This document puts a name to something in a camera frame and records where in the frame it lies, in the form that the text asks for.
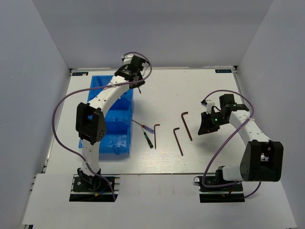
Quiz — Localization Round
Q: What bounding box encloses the right corner label sticker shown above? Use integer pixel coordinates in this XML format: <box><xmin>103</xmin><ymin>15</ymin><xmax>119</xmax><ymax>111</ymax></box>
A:
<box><xmin>215</xmin><ymin>69</ymin><xmax>232</xmax><ymax>73</ymax></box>

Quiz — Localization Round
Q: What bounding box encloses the black green precision screwdriver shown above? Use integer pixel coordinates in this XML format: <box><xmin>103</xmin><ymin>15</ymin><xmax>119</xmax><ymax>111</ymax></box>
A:
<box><xmin>143</xmin><ymin>132</ymin><xmax>153</xmax><ymax>149</ymax></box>

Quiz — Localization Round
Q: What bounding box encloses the large brown hex key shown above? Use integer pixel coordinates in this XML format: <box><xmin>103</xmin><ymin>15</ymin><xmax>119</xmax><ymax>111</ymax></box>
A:
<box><xmin>181</xmin><ymin>111</ymin><xmax>193</xmax><ymax>141</ymax></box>

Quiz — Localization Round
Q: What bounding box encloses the blue handled screwdriver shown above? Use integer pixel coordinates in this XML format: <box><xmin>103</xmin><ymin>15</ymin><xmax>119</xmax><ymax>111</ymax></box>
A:
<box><xmin>132</xmin><ymin>119</ymin><xmax>155</xmax><ymax>134</ymax></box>

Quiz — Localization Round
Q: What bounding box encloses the blue plastic bin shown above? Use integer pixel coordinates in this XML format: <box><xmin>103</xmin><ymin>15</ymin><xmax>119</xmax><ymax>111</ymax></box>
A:
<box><xmin>85</xmin><ymin>76</ymin><xmax>133</xmax><ymax>155</ymax></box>

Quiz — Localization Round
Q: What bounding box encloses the small brown hex key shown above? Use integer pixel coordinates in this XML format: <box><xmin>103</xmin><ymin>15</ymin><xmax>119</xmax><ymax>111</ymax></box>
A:
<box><xmin>153</xmin><ymin>124</ymin><xmax>160</xmax><ymax>149</ymax></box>

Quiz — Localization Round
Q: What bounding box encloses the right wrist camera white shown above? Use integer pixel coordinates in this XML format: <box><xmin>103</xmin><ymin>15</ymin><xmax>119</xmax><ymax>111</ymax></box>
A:
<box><xmin>201</xmin><ymin>99</ymin><xmax>215</xmax><ymax>114</ymax></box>

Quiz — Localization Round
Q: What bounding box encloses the corner label sticker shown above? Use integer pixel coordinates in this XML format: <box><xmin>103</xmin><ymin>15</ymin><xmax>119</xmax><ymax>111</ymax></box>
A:
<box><xmin>72</xmin><ymin>72</ymin><xmax>89</xmax><ymax>76</ymax></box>
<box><xmin>215</xmin><ymin>69</ymin><xmax>232</xmax><ymax>73</ymax></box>

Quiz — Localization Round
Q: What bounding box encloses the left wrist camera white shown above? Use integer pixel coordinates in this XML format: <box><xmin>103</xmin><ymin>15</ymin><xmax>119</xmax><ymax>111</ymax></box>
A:
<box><xmin>122</xmin><ymin>54</ymin><xmax>134</xmax><ymax>64</ymax></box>

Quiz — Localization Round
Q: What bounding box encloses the left corner label sticker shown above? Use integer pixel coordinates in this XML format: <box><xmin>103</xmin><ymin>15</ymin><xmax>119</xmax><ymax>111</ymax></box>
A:
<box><xmin>72</xmin><ymin>72</ymin><xmax>89</xmax><ymax>76</ymax></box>

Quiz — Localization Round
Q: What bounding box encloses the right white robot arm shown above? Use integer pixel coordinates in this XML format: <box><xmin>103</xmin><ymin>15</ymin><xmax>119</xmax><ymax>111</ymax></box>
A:
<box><xmin>198</xmin><ymin>91</ymin><xmax>284</xmax><ymax>190</ymax></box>

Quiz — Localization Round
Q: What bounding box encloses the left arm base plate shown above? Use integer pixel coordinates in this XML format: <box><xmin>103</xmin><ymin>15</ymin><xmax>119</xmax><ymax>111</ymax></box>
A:
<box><xmin>69</xmin><ymin>175</ymin><xmax>120</xmax><ymax>202</ymax></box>

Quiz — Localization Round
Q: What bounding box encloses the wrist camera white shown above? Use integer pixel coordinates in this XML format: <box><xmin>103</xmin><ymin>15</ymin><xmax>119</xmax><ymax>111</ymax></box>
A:
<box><xmin>201</xmin><ymin>99</ymin><xmax>215</xmax><ymax>114</ymax></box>
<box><xmin>122</xmin><ymin>54</ymin><xmax>134</xmax><ymax>64</ymax></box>

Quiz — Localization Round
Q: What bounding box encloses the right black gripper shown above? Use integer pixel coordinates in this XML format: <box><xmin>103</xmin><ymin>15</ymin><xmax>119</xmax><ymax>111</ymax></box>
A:
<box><xmin>198</xmin><ymin>110</ymin><xmax>228</xmax><ymax>135</ymax></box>

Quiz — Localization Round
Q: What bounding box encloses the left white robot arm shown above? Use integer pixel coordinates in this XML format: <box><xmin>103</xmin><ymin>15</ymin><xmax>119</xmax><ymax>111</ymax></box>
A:
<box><xmin>76</xmin><ymin>53</ymin><xmax>150</xmax><ymax>190</ymax></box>

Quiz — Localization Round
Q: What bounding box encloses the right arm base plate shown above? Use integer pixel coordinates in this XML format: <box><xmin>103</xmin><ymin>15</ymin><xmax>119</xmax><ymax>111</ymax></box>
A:
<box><xmin>193</xmin><ymin>176</ymin><xmax>245</xmax><ymax>203</ymax></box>

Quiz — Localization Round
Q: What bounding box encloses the medium brown hex key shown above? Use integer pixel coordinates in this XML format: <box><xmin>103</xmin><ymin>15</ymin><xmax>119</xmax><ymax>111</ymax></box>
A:
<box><xmin>173</xmin><ymin>127</ymin><xmax>183</xmax><ymax>156</ymax></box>

